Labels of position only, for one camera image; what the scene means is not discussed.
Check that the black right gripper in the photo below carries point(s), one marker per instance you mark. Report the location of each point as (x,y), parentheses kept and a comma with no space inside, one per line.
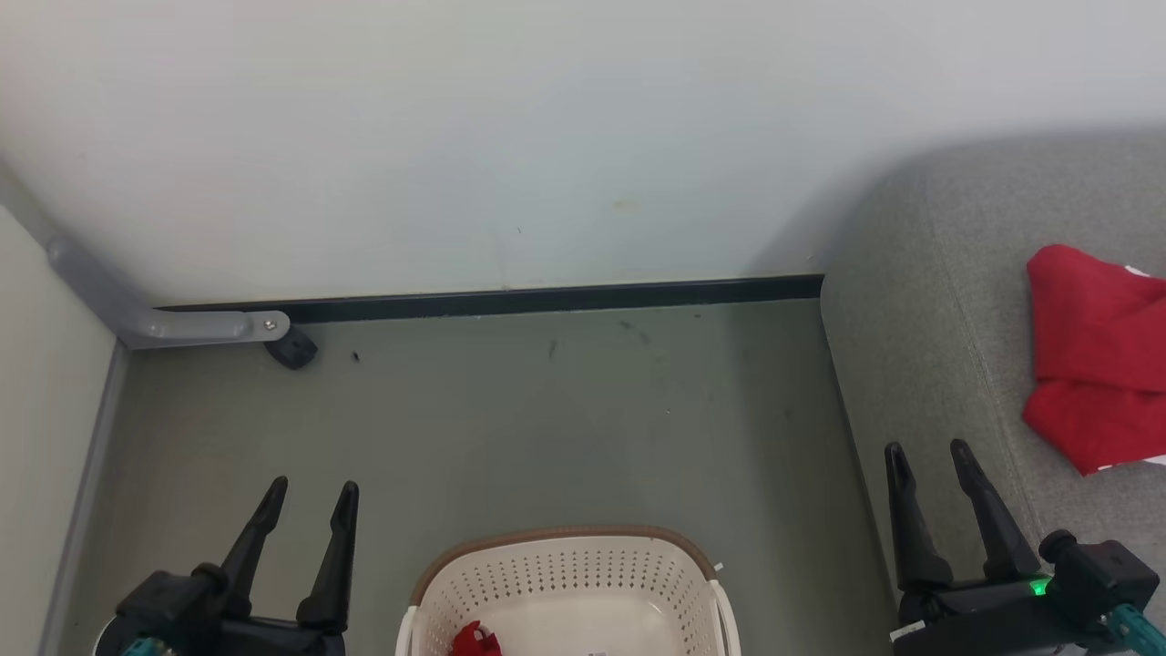
(993,620)

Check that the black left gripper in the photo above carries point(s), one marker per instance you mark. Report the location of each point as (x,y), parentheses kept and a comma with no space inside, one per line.
(200,620)

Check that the red cloth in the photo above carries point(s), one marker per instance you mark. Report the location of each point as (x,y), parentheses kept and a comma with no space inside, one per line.
(1093,364)

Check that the grey fabric sofa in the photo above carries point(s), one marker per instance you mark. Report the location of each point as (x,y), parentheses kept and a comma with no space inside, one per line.
(947,346)

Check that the small red garment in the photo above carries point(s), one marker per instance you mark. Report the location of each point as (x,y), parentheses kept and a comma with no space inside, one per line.
(475,641)

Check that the black caster wheel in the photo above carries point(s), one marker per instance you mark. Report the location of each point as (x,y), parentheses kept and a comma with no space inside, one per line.
(293,348)

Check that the cream plastic laundry basket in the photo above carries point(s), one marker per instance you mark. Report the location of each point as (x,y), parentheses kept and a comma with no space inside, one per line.
(565,583)

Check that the black baseboard strip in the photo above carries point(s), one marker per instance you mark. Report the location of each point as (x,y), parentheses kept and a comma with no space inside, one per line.
(547,299)

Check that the grey metal partition foot bracket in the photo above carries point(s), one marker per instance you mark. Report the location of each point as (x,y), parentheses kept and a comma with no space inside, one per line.
(182,326)

